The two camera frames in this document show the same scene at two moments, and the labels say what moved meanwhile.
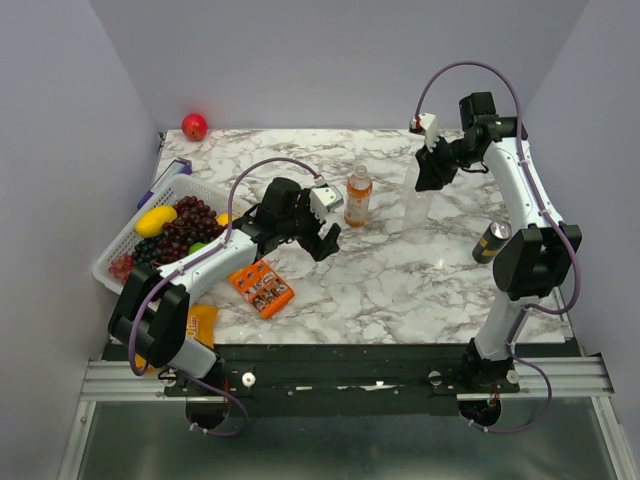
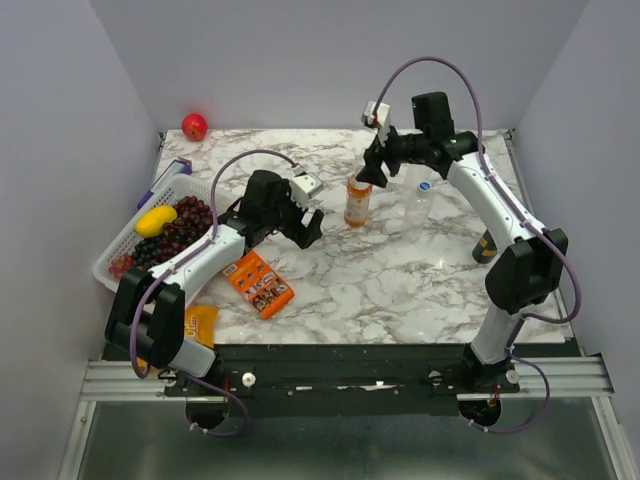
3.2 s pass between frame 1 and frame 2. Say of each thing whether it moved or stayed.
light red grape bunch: stayed
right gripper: moved
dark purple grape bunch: stayed
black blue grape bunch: stayed
